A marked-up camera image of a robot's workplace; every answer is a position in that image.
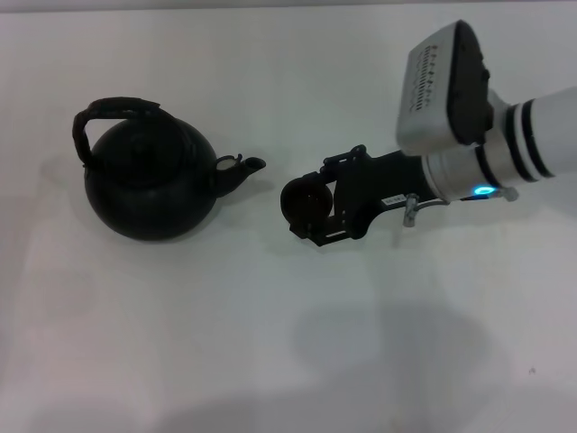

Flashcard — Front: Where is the black round teapot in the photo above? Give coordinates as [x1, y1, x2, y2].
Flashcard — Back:
[71, 96, 268, 242]

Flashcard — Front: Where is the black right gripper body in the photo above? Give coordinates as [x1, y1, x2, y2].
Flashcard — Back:
[332, 149, 442, 238]

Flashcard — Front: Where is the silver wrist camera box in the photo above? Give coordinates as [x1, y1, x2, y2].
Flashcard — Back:
[395, 19, 493, 157]

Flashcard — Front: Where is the small dark brown teacup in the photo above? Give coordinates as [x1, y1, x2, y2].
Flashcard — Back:
[279, 177, 336, 231]

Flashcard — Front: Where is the grey right wrist cable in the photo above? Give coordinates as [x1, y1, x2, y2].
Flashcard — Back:
[402, 186, 520, 227]

